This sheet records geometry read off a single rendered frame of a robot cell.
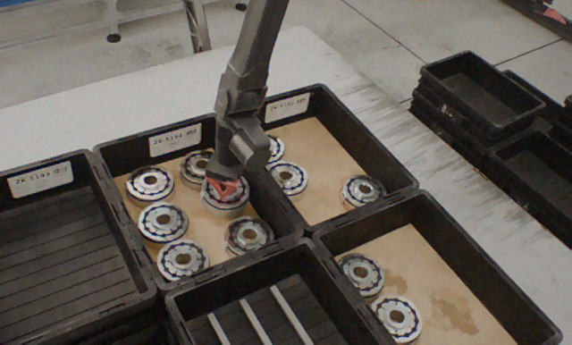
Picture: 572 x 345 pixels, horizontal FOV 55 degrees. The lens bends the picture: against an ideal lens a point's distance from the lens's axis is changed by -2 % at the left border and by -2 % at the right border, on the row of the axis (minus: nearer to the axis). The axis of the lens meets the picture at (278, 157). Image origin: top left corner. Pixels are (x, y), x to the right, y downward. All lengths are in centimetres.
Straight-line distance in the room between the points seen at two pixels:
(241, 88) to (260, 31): 11
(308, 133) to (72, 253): 64
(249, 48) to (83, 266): 54
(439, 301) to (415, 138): 66
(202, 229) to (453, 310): 54
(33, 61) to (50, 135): 156
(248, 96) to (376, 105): 86
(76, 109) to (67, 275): 67
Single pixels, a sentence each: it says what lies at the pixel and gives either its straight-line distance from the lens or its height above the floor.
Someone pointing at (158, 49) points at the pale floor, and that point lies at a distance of 319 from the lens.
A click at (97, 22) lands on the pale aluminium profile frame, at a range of 318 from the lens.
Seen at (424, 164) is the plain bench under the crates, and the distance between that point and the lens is 166.
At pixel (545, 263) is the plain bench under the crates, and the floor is 70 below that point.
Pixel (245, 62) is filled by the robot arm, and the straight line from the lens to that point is 96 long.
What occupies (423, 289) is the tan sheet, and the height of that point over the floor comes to 83.
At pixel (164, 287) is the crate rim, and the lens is 101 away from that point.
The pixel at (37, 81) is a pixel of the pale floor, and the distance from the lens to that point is 303.
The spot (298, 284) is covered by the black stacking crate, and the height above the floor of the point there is 83.
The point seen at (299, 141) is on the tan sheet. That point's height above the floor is 83.
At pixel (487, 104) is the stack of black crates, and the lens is 237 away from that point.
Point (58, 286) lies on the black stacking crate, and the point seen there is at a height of 83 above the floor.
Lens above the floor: 178
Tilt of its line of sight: 44 degrees down
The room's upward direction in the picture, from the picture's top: 9 degrees clockwise
